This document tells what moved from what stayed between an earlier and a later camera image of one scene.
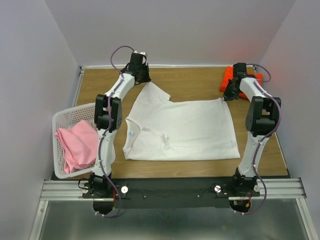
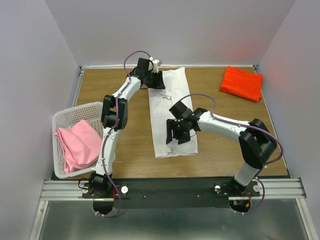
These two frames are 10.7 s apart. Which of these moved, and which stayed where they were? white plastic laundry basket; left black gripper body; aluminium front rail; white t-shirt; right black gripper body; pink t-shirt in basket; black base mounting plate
Moved: right black gripper body; left black gripper body; white t-shirt
Stayed: black base mounting plate; pink t-shirt in basket; aluminium front rail; white plastic laundry basket
